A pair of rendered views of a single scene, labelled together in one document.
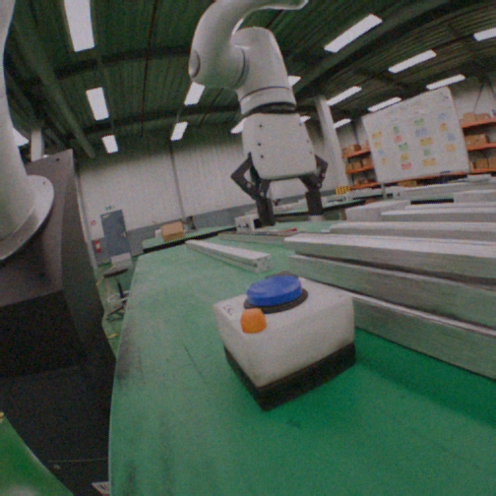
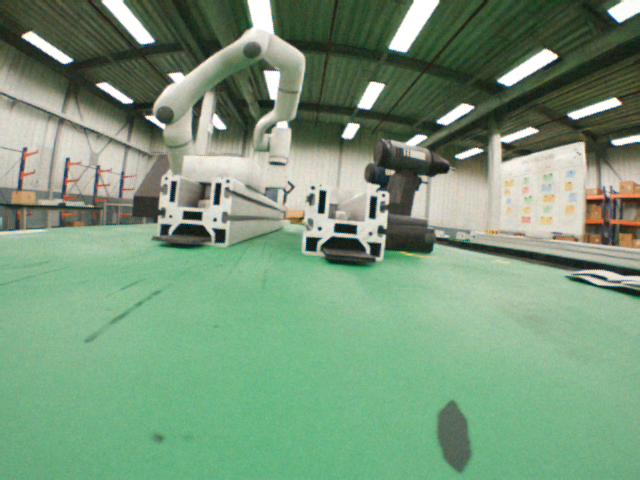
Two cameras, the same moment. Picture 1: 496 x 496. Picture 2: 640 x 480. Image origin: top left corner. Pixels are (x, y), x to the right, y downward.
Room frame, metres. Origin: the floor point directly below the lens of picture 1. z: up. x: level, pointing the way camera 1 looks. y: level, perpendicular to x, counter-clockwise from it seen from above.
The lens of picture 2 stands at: (-0.68, -0.62, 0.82)
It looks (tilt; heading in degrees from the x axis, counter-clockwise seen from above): 4 degrees down; 17
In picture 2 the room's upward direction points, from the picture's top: 5 degrees clockwise
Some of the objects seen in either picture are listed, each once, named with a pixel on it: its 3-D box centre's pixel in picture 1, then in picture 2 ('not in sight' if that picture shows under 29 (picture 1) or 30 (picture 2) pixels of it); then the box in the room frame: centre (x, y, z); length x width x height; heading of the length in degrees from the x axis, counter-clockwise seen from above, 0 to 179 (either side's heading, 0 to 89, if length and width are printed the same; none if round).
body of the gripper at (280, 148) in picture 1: (278, 143); (276, 175); (0.39, -0.08, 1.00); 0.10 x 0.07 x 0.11; 110
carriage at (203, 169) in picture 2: not in sight; (228, 184); (-0.27, -0.32, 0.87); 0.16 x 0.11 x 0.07; 20
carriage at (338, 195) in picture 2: not in sight; (326, 202); (0.03, -0.41, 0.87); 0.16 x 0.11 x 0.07; 20
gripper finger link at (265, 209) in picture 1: (257, 204); not in sight; (0.37, -0.02, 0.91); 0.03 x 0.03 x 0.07; 20
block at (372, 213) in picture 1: (378, 230); not in sight; (0.44, -0.24, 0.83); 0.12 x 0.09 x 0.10; 110
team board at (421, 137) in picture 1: (421, 175); (537, 232); (2.69, -2.29, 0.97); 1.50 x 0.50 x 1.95; 21
